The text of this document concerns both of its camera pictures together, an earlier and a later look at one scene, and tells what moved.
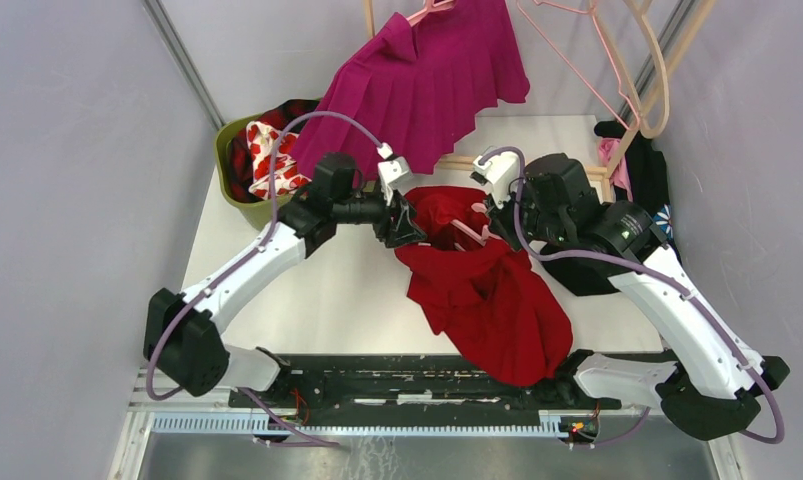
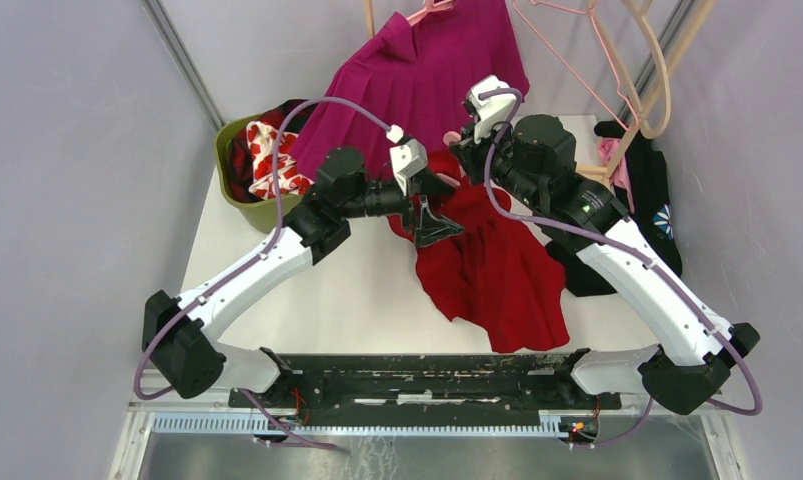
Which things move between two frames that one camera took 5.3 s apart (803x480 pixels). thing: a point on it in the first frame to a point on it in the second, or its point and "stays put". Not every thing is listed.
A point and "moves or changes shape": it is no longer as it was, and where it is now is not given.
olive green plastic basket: (257, 213) stays put
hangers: (641, 7) stays put
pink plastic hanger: (476, 237) to (449, 138)
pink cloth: (621, 176) stays put
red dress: (480, 295) moves or changes shape
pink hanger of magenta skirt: (431, 6) stays put
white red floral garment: (288, 177) stays put
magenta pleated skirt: (416, 85) stays put
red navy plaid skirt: (275, 117) stays put
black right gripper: (500, 222) to (470, 152)
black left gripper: (404, 230) to (431, 226)
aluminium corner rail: (161, 18) stays put
